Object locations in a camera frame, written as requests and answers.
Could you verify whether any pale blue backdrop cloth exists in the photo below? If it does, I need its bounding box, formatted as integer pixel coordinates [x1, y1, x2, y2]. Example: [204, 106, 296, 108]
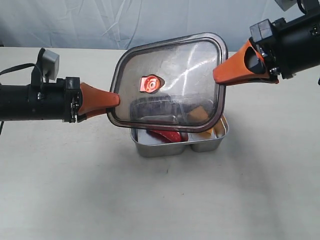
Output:
[0, 0, 320, 53]

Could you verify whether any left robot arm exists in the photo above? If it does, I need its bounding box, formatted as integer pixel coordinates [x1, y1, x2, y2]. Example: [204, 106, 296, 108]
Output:
[0, 77, 121, 123]

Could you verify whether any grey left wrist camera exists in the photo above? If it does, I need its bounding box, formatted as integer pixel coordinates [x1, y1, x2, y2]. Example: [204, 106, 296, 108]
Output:
[38, 48, 60, 83]

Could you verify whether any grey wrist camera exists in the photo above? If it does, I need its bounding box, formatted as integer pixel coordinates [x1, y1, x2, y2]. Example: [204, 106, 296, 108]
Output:
[38, 48, 60, 83]
[275, 0, 307, 14]

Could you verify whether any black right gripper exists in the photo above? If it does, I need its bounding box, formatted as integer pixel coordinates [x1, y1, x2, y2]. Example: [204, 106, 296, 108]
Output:
[213, 17, 320, 86]

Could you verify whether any yellow cheese wedge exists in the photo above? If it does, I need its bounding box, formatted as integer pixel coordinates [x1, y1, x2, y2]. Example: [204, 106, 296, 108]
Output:
[187, 106, 226, 140]

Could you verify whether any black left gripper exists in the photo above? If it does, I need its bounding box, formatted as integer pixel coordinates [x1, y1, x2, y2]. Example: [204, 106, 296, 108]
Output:
[27, 77, 121, 123]

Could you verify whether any red toy sausage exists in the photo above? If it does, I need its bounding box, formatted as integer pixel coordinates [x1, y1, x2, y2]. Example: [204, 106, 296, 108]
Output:
[146, 129, 189, 143]

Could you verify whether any transparent lid with orange seal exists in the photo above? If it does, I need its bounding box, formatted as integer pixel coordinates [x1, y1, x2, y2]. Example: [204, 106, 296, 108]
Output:
[107, 32, 228, 133]

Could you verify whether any steel two-compartment lunch box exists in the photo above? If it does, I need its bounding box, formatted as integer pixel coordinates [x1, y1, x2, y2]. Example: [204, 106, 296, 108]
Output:
[130, 115, 229, 158]

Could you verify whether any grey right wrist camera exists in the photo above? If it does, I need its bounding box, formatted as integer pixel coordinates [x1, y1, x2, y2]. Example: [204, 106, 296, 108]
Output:
[275, 0, 307, 14]

